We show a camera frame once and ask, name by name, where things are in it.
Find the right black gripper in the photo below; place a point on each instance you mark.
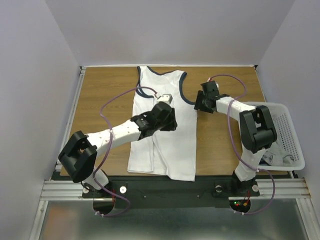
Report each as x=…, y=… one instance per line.
x=200, y=104

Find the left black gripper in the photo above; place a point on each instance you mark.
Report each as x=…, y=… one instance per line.
x=172, y=123

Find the white graphic tank top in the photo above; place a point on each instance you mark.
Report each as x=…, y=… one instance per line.
x=167, y=153

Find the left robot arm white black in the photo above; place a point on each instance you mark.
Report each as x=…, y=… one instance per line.
x=78, y=156

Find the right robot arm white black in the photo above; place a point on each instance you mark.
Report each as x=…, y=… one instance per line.
x=257, y=131

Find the grey tank top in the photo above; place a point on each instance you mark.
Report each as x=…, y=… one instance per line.
x=278, y=157

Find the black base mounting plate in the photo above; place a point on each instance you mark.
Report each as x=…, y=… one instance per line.
x=150, y=192

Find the white plastic laundry basket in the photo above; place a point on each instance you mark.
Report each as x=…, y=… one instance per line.
x=287, y=138

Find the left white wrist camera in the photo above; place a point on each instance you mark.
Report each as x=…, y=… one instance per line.
x=165, y=98

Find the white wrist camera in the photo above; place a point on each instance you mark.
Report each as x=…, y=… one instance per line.
x=213, y=81
x=165, y=98

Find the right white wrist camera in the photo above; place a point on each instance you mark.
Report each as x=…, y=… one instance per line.
x=213, y=81

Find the aluminium frame rail left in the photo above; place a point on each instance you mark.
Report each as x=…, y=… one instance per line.
x=73, y=107

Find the aluminium frame rail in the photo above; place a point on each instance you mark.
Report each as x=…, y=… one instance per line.
x=290, y=188
x=73, y=107

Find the aluminium frame rail front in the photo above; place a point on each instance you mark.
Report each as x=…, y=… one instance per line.
x=290, y=188

